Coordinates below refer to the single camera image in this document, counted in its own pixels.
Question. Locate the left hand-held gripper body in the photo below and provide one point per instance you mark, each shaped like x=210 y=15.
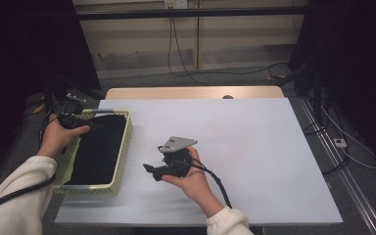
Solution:
x=70 y=114

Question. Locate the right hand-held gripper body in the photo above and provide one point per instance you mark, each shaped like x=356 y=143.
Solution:
x=178 y=143

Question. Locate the black cloth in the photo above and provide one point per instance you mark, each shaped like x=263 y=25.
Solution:
x=101 y=153

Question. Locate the pale yellow plastic basket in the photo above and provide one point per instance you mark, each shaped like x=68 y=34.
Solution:
x=124 y=153

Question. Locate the person's left hand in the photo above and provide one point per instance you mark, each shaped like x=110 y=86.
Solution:
x=57 y=138

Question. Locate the person's right hand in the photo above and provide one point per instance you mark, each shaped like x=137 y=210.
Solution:
x=196 y=184

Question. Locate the wooden table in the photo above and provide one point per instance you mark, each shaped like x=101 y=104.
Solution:
x=176 y=93

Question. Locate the dark table grommet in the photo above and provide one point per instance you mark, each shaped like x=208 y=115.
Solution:
x=227 y=97

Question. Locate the black curtain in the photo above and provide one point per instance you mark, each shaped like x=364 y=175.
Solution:
x=355 y=49
x=23 y=49

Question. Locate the background desk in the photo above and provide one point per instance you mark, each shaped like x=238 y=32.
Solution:
x=209 y=13

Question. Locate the black metal stand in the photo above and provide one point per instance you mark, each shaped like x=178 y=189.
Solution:
x=318 y=98

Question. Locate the white power strip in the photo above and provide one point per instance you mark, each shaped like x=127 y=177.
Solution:
x=340 y=143

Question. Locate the white wall socket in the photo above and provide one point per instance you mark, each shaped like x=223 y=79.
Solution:
x=176 y=3

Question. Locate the metal floor rail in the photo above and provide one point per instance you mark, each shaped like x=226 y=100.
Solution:
x=349 y=182

